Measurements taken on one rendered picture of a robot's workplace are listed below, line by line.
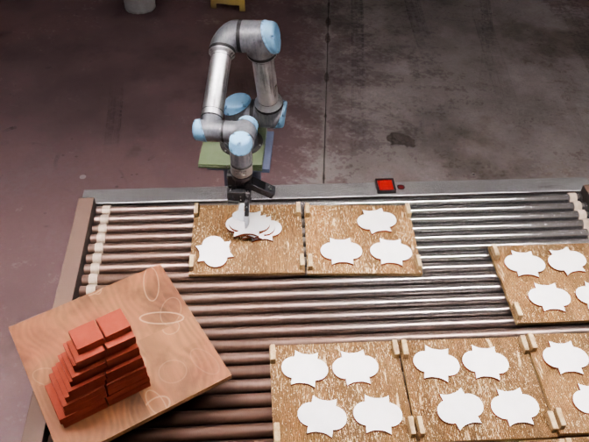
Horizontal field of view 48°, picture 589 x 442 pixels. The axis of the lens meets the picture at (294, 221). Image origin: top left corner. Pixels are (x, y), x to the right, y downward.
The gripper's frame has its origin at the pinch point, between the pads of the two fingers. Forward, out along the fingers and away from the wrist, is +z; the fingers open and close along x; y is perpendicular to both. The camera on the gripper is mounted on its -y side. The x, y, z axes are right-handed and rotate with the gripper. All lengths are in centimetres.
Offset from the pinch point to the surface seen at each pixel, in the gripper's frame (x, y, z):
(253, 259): 14.2, -2.4, 8.5
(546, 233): -6, -113, 10
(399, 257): 12, -55, 8
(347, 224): -5.3, -36.9, 8.5
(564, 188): -32, -127, 11
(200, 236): 3.8, 18.0, 8.5
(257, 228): 2.7, -3.0, 4.5
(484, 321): 37, -82, 10
